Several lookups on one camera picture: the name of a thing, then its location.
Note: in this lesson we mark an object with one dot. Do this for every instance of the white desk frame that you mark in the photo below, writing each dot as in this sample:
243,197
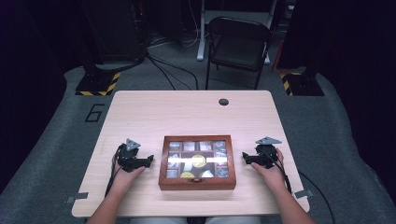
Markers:
201,34

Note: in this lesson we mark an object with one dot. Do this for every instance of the white yellow sachet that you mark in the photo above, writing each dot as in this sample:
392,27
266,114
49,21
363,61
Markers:
175,146

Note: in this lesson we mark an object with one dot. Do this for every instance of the black cabinet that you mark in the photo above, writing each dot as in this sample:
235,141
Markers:
115,31

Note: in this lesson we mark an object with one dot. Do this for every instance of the black striped stand base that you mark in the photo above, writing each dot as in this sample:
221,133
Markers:
303,84
96,84

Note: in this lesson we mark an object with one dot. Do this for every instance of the person's right hand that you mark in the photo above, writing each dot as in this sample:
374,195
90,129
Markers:
274,177

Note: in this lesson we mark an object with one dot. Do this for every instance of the grey tape piece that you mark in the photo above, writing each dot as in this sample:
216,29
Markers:
77,197
303,193

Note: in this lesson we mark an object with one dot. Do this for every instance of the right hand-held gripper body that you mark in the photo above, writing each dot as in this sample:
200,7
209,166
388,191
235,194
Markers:
266,155

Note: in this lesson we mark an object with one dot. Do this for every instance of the dark table grommet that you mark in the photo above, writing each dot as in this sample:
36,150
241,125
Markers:
223,101

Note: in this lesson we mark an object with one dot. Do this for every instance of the person's left hand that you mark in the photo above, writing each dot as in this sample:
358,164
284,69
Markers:
124,180

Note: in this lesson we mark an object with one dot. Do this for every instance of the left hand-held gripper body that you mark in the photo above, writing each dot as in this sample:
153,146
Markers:
127,160

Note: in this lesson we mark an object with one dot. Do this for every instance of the white creamer cup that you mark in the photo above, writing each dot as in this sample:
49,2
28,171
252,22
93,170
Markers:
188,167
207,174

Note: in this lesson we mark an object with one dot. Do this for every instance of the white red sachet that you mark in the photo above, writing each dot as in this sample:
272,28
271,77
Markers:
205,145
189,146

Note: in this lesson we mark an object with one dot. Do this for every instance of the silver blue sachet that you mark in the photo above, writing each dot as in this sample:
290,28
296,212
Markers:
173,160
223,172
219,145
221,160
172,173

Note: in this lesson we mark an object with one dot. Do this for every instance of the black folding chair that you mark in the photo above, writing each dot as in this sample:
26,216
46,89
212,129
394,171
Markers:
238,49

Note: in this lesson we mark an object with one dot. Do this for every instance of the yellow lid creamer cup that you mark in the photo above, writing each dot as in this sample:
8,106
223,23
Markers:
187,174
198,160

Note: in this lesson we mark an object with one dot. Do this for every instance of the wooden box with glass lid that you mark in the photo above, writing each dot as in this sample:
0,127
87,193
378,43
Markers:
174,183

